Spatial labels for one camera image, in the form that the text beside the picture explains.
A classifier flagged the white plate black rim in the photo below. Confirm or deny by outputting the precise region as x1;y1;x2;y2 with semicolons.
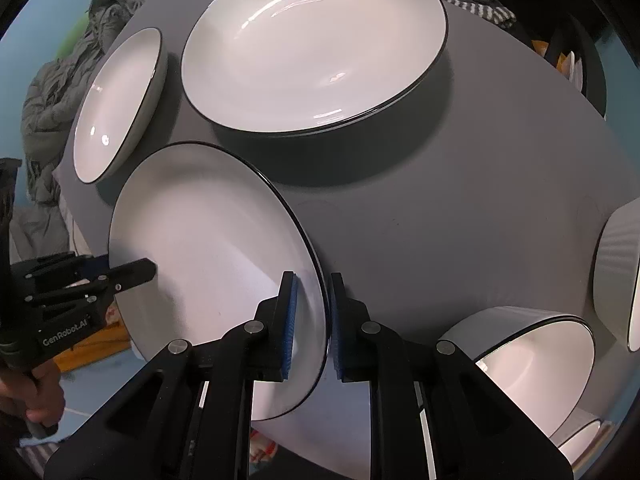
108;143;328;420

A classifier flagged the white bowl black rim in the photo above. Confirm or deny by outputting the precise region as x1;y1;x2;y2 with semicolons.
442;306;596;437

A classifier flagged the left hand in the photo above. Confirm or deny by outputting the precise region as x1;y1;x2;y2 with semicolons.
0;360;65;427

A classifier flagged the grey duvet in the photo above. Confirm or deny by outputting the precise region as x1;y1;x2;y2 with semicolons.
9;0;146;262

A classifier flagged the small white plate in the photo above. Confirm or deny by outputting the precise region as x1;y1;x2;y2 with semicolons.
73;27;168;184

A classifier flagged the white ribbed bowl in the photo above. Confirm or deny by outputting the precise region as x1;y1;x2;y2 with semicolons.
592;198;640;352

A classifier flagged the large white plate stack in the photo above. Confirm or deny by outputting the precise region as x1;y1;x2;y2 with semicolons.
181;0;448;136

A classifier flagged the grey striped garment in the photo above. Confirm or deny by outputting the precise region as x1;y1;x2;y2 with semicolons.
442;0;516;29

